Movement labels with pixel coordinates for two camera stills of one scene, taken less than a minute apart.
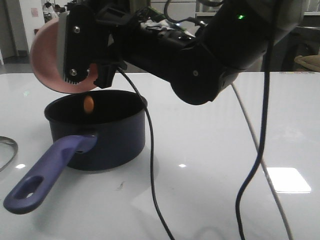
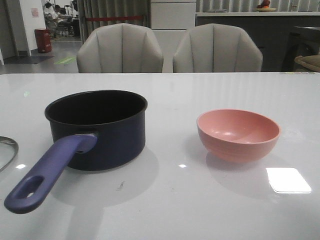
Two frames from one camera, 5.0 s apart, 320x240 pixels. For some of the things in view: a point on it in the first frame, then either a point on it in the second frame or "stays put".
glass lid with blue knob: x=8 y=149 stays put
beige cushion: x=311 y=62 stays put
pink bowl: x=45 y=63 → x=236 y=136
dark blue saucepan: x=113 y=134 stays put
